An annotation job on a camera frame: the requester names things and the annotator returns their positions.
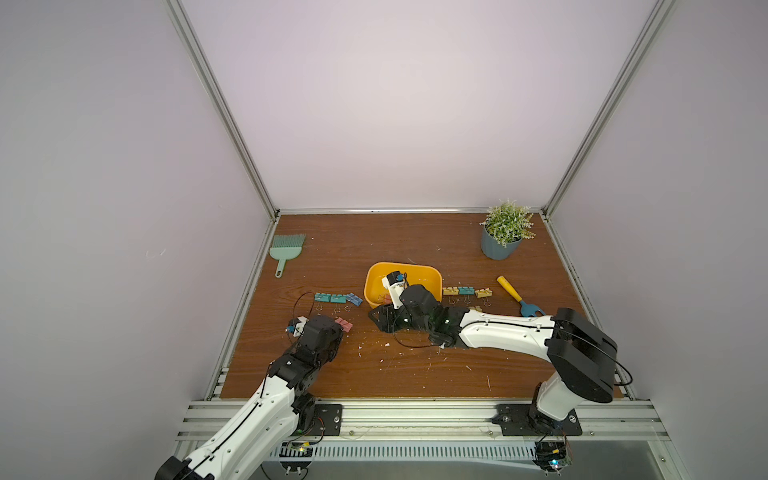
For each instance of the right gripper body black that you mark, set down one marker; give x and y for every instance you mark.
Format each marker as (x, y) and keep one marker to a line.
(387, 318)

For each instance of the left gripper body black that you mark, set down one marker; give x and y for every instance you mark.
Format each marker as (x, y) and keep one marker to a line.
(334, 338)

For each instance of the pink binder clip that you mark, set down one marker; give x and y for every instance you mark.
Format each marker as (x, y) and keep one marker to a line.
(346, 326)

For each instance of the yellow plastic storage box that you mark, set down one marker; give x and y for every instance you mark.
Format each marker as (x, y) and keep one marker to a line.
(375, 292)

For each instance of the blue binder clip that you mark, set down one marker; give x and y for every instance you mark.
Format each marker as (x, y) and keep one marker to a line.
(354, 299)

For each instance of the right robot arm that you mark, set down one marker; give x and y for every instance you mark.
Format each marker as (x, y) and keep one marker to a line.
(583, 357)

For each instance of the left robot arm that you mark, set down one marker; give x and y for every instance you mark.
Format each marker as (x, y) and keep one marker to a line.
(281, 406)

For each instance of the green plastic dustpan brush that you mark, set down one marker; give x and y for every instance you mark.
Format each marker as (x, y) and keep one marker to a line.
(285, 248)

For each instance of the left controller board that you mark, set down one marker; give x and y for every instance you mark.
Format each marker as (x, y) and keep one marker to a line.
(295, 458)

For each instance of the controller board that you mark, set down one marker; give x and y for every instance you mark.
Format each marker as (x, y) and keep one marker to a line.
(295, 458)
(551, 457)

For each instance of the potted green plant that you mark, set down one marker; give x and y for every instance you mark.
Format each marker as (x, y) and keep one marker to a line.
(505, 227)

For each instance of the right controller board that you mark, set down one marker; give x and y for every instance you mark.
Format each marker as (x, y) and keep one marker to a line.
(551, 457)

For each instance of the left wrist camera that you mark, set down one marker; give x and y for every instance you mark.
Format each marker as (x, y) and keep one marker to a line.
(296, 326)

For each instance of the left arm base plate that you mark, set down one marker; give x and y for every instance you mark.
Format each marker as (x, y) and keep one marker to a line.
(324, 419)

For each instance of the yellow blue handled tool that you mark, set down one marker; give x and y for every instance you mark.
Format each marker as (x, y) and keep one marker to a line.
(526, 309)

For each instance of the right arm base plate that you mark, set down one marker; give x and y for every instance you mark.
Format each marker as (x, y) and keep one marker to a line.
(525, 420)

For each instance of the aluminium front rail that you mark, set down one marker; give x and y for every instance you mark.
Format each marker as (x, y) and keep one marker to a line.
(469, 419)

